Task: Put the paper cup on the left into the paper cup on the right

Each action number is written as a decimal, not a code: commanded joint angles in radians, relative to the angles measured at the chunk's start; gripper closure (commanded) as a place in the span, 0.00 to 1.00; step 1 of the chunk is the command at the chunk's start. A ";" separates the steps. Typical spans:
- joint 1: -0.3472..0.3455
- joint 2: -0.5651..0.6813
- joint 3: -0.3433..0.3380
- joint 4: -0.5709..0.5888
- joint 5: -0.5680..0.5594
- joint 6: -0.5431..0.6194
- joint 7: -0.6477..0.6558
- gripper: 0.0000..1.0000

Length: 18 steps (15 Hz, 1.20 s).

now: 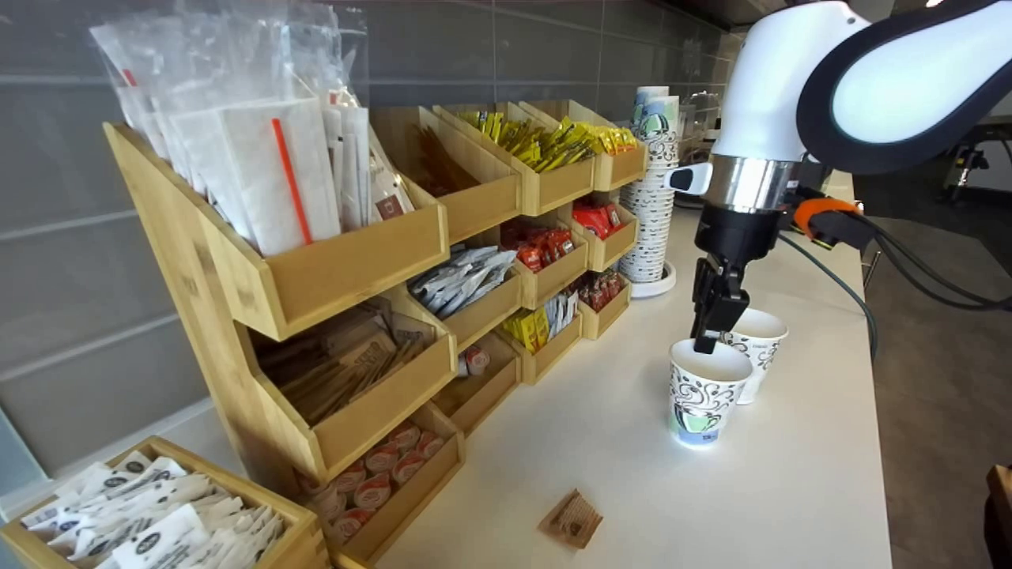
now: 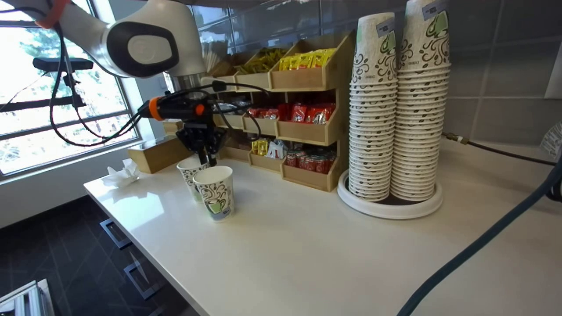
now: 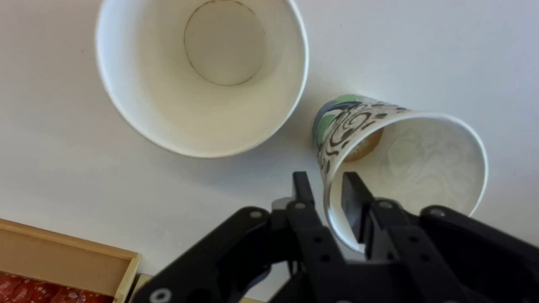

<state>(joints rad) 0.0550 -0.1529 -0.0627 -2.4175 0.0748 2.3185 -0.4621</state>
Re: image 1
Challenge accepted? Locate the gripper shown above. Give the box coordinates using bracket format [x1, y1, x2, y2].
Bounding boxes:
[692, 204, 786, 355]

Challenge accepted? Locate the printed paper cup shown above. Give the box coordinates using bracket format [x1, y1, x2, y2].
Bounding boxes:
[722, 308, 790, 406]
[669, 339, 754, 450]

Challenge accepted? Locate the heap of dark red packets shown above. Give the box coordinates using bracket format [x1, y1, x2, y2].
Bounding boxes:
[576, 269, 626, 312]

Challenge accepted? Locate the stack of paper cups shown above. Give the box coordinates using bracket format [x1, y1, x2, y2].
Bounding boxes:
[617, 85, 682, 285]

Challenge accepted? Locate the heap of yellow and white packets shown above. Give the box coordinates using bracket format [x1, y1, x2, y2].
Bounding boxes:
[503, 292, 580, 355]

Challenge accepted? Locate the three-column bamboo tiered organizer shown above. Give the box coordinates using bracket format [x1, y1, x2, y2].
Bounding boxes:
[370, 99, 649, 437]

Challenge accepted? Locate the brown sugar packet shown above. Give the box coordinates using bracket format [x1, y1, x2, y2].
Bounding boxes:
[538, 489, 604, 551]

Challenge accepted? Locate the heap of silver packets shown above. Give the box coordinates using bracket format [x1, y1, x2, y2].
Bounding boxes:
[410, 246, 518, 320]

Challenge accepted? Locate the heap of creamer cups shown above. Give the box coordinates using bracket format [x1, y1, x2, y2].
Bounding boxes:
[303, 421, 448, 548]

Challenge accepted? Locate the heap of brown sugar packets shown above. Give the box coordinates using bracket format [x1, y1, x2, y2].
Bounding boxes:
[255, 307, 434, 429]

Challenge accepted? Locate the wide bamboo tiered organizer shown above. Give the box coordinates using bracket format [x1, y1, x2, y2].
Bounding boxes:
[103, 119, 469, 569]

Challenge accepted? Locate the low bamboo box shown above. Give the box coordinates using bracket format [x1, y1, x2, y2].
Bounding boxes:
[0, 435, 330, 569]

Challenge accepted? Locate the heap of clear wrapped napkin packs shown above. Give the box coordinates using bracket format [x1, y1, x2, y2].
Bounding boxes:
[89, 0, 417, 257]

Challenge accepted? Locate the heap of white sugar packets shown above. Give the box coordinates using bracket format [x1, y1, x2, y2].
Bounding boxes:
[20, 450, 286, 569]

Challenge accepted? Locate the white round base plate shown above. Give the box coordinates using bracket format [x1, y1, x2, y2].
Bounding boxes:
[629, 260, 678, 300]

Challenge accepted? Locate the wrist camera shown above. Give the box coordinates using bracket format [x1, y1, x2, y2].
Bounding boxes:
[799, 207, 877, 252]

